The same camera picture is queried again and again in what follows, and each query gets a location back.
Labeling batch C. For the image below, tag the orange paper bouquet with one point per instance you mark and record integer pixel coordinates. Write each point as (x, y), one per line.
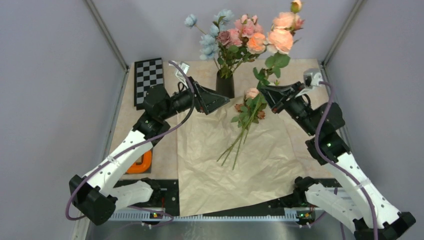
(275, 147)

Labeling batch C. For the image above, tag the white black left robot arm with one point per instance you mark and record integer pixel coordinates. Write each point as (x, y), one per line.
(95, 195)

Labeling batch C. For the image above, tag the aluminium frame rail left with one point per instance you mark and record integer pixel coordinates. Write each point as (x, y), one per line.
(90, 4)

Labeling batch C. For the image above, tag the black grey chessboard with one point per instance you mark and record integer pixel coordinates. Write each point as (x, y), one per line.
(147, 73)

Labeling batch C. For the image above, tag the small pink flower bunch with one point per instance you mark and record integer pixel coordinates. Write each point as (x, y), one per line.
(251, 111)

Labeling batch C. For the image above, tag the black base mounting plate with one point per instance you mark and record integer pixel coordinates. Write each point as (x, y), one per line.
(198, 195)

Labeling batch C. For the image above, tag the aluminium frame rail right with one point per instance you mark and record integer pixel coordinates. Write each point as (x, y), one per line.
(358, 5)

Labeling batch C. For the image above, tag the pink orange blue flowers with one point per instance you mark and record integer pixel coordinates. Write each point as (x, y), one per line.
(241, 30)

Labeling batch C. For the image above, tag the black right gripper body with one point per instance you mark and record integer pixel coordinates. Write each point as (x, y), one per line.
(295, 103)

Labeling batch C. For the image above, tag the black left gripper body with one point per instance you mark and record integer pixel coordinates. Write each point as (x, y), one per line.
(182, 100)

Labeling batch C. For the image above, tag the orange curved toy track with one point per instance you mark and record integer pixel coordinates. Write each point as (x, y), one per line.
(141, 165)

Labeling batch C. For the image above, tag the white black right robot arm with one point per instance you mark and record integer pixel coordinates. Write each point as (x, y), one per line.
(332, 152)

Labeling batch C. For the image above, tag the aluminium frame rail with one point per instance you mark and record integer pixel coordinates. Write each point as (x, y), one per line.
(358, 5)
(90, 4)
(362, 201)

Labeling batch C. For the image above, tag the aluminium front frame rail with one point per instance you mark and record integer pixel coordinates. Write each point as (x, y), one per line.
(362, 201)

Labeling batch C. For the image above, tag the black cylindrical vase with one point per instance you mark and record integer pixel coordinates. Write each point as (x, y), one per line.
(224, 85)

